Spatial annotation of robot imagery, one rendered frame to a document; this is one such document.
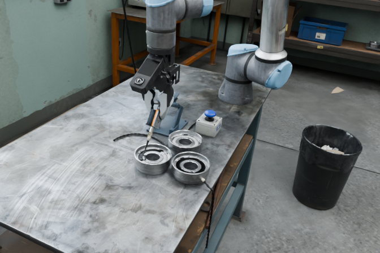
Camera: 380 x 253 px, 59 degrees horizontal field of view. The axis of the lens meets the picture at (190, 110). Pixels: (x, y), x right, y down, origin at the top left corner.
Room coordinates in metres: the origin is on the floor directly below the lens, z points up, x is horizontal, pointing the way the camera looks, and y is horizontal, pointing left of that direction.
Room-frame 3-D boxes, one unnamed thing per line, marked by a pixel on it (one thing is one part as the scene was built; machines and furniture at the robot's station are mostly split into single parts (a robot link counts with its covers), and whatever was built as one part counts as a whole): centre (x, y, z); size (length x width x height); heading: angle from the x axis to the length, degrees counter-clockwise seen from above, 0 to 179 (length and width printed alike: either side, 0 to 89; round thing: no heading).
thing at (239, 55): (1.32, -0.20, 0.97); 0.13 x 0.12 x 0.14; 45
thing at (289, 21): (4.33, -1.00, 0.64); 0.49 x 0.40 x 0.37; 74
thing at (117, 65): (3.63, 0.26, 0.39); 1.50 x 0.62 x 0.78; 159
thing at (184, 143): (0.88, 0.01, 0.82); 0.10 x 0.10 x 0.04
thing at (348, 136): (1.72, -0.84, 0.21); 0.34 x 0.34 x 0.43
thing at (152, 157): (0.78, 0.09, 0.82); 0.10 x 0.10 x 0.04
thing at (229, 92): (1.32, -0.19, 0.85); 0.15 x 0.15 x 0.10
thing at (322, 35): (4.16, -1.51, 0.56); 0.52 x 0.38 x 0.22; 66
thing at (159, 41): (0.86, 0.09, 1.15); 0.08 x 0.08 x 0.05
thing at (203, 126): (1.02, -0.07, 0.82); 0.08 x 0.07 x 0.05; 159
